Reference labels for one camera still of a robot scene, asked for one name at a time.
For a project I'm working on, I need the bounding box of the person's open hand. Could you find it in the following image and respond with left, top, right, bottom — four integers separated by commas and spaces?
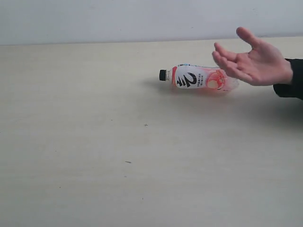
212, 27, 293, 86

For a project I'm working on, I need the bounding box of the red white bottle black cap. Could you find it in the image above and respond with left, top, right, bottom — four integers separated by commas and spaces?
159, 64, 239, 93

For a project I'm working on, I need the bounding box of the black sleeved forearm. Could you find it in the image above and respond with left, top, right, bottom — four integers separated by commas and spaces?
273, 59, 303, 100

